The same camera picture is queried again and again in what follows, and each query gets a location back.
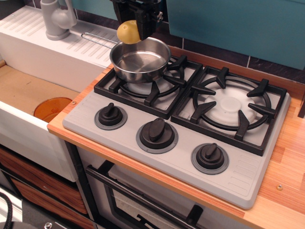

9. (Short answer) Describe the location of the lower wooden drawer front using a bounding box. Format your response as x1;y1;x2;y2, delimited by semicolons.
11;178;94;229

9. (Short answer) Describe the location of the stainless steel saucepan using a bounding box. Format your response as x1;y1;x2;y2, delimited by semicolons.
81;32;171;84

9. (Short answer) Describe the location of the black middle stove knob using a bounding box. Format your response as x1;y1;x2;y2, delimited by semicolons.
136;118;179;154

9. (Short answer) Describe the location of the black braided cable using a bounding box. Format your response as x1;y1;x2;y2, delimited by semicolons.
0;192;14;229

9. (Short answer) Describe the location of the grey toy faucet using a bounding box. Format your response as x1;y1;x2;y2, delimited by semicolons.
40;0;77;41

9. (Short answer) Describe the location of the white toy sink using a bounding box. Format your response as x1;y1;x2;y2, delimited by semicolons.
0;6;117;182

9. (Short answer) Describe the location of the black right stove knob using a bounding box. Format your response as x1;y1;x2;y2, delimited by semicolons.
191;143;229;175

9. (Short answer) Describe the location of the grey toy stove top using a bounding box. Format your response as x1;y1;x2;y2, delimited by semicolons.
62;56;292;210

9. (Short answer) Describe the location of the black stove knob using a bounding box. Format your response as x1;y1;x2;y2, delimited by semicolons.
94;103;128;131
136;118;179;154
191;143;229;175

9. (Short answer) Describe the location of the upper wooden drawer front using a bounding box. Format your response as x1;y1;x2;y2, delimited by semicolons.
0;147;87;214

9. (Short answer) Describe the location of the black burner grate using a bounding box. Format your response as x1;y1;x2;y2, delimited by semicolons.
94;55;203;119
171;66;291;156

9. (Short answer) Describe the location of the black left stove knob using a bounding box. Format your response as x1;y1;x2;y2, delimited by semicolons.
94;103;128;131

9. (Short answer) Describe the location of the black left burner grate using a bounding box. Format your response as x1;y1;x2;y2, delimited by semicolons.
94;55;203;119

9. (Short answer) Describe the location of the oven door with black handle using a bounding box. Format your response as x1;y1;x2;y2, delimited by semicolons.
85;160;215;229

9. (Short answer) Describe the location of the wooden drawer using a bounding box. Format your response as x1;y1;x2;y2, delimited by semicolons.
0;147;87;214
11;178;94;229

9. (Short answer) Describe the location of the yellow toy potato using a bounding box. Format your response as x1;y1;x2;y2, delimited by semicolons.
117;20;141;44

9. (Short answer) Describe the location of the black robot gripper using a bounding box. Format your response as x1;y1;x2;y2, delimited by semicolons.
112;0;163;41

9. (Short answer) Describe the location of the black right burner grate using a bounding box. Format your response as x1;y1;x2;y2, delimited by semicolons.
171;66;291;156

